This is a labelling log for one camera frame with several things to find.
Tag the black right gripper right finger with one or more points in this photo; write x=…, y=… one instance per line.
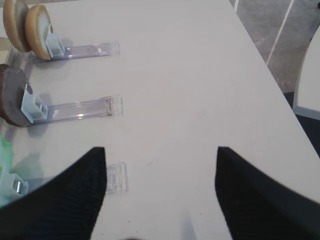
x=257, y=207

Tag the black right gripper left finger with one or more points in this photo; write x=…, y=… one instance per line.
x=65, y=208

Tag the white pusher behind lettuce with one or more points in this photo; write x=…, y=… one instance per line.
x=12, y=187

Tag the standing green lettuce leaf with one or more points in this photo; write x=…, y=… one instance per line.
x=6, y=153

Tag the standing brown meat patty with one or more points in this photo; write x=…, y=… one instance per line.
x=12, y=97

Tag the white pusher behind patty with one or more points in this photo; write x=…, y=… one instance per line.
x=33, y=107

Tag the white chair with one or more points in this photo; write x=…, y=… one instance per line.
x=306, y=101

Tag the white pusher behind buns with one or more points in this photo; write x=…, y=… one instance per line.
x=54, y=44

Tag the bottom bun half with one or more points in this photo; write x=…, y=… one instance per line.
x=37, y=25

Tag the bun half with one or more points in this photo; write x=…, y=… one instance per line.
x=37, y=25
x=14, y=18

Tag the top bun half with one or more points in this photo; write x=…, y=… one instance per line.
x=14, y=18

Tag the clear rail under lettuce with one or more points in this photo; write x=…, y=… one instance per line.
x=117, y=179

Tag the clear rail under patty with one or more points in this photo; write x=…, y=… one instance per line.
x=102, y=107

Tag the clear rail under buns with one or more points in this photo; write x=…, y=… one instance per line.
x=108, y=49

